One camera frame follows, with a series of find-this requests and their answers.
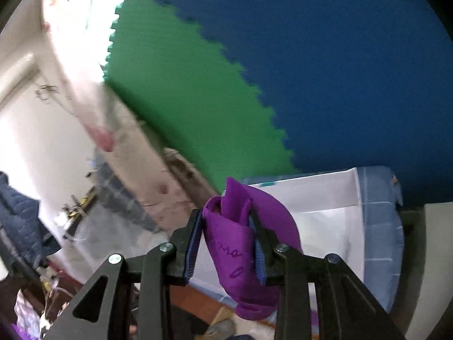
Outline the green foam mat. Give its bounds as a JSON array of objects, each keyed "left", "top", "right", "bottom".
[{"left": 103, "top": 0, "right": 294, "bottom": 194}]

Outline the blue plaid bedding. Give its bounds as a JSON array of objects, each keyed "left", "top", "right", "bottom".
[{"left": 94, "top": 149, "right": 160, "bottom": 234}]

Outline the purple underwear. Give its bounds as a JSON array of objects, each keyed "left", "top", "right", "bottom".
[{"left": 202, "top": 177, "right": 303, "bottom": 321}]

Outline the grey cabinet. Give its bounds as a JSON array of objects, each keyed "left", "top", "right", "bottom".
[{"left": 400, "top": 202, "right": 453, "bottom": 340}]

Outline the blue checked cloth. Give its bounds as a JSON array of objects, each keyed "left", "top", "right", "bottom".
[{"left": 191, "top": 166, "right": 405, "bottom": 330}]

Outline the blue foam mat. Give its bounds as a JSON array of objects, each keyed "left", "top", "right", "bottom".
[{"left": 125, "top": 0, "right": 453, "bottom": 208}]

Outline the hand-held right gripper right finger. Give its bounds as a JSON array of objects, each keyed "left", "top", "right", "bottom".
[{"left": 248, "top": 210, "right": 406, "bottom": 340}]

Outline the purple printed clothing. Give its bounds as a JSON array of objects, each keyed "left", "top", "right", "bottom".
[{"left": 0, "top": 287, "right": 48, "bottom": 340}]

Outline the blue quilted jacket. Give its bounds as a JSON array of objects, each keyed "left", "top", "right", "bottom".
[{"left": 0, "top": 171, "right": 62, "bottom": 259}]

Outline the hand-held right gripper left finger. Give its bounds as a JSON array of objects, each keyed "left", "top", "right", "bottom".
[{"left": 42, "top": 209, "right": 203, "bottom": 340}]

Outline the pink floral curtain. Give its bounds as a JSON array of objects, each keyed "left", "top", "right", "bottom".
[{"left": 40, "top": 0, "right": 220, "bottom": 234}]

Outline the white shoe box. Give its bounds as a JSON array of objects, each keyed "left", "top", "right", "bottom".
[{"left": 191, "top": 168, "right": 367, "bottom": 326}]

